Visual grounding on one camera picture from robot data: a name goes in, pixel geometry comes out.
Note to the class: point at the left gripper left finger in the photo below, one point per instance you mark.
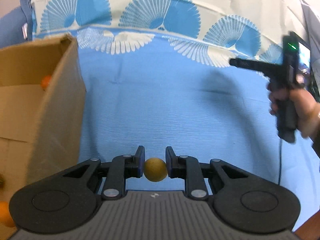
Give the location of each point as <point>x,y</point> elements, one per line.
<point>120,169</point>

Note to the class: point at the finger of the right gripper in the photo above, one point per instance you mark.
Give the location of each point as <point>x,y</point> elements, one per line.
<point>267,69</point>

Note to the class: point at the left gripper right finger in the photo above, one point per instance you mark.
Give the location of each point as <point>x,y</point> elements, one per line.
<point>187,168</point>

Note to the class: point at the olive fruit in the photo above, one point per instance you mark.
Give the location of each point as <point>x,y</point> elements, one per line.
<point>155,169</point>

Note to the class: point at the orange fruit with stem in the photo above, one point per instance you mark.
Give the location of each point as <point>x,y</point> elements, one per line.
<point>45,82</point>

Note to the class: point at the person right hand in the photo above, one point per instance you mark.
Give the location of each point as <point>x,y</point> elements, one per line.
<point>307,109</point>

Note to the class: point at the blue patterned bed sheet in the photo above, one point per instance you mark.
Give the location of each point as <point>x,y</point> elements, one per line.
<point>157,74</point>

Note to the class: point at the blue sofa armrest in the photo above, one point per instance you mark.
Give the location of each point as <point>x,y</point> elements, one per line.
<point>16,27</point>

